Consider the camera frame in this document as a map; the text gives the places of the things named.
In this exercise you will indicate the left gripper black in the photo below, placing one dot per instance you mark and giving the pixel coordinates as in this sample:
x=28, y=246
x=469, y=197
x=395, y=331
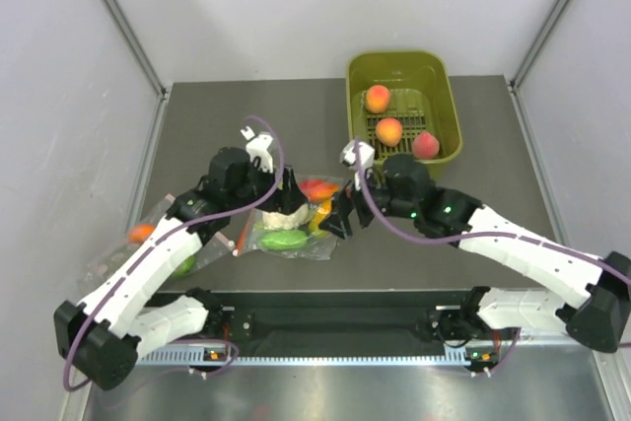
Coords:
x=287, y=199

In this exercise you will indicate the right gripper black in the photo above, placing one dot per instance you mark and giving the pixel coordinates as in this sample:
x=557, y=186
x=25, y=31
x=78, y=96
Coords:
x=337, y=221

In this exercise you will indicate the fake orange yellow mango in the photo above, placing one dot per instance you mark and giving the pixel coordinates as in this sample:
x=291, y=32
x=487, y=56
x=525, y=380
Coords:
x=320, y=213

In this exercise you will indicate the clear zip bag red seal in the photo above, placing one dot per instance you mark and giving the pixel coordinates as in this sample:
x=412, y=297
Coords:
x=315, y=249

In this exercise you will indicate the fake green cucumber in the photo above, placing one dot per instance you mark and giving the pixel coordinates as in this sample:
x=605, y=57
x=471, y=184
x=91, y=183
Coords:
x=283, y=240

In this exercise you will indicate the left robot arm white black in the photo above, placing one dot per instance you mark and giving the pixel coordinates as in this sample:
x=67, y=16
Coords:
x=107, y=332

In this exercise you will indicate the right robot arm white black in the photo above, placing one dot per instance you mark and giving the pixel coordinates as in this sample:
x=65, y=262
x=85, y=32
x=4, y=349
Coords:
x=582, y=295

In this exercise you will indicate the fake peach middle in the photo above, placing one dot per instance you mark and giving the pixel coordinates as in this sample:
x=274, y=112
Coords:
x=389, y=131

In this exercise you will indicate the fake peach pink right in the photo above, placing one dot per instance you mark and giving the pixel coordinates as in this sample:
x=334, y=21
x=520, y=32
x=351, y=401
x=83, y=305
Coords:
x=425, y=146

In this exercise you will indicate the fake green fruit in bag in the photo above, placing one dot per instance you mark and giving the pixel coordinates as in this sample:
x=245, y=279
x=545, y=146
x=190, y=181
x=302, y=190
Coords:
x=185, y=267

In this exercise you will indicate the fake peach back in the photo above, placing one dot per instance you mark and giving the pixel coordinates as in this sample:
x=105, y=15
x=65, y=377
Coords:
x=377, y=99

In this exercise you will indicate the fake orange fruit in bag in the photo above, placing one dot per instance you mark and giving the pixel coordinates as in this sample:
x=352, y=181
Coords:
x=139, y=234

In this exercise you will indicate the olive green plastic basin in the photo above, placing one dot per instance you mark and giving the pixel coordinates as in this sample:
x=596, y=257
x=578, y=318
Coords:
x=421, y=99

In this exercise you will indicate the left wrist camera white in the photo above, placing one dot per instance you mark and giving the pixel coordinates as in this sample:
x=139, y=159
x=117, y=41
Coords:
x=258, y=146

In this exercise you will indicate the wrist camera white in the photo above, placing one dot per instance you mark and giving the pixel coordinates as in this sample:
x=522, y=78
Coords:
x=258, y=146
x=357, y=154

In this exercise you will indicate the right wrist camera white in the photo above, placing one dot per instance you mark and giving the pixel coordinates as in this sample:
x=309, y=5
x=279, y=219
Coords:
x=357, y=154

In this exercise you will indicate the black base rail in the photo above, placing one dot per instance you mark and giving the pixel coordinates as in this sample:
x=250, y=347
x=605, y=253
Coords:
x=340, y=323

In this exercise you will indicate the grey slotted cable duct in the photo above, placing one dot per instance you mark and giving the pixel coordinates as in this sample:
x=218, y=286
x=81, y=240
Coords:
x=213, y=356

